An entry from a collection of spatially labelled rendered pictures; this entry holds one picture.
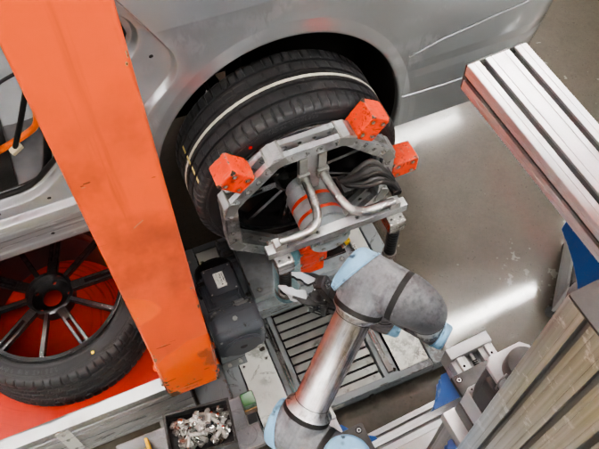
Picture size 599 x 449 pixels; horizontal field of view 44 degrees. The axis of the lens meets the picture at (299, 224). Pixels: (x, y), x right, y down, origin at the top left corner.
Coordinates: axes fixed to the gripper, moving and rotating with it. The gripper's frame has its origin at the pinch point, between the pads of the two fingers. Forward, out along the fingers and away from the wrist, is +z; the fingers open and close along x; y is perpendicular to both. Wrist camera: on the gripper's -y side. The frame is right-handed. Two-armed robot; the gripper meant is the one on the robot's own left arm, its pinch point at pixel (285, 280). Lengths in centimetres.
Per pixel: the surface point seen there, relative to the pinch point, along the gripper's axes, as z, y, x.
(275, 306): 13, 67, 18
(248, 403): -1.8, 16.9, -32.4
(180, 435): 15, 28, -46
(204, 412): 10.7, 26.4, -37.5
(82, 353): 57, 32, -34
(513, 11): -35, -30, 96
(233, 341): 16.9, 45.0, -7.8
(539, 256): -77, 83, 89
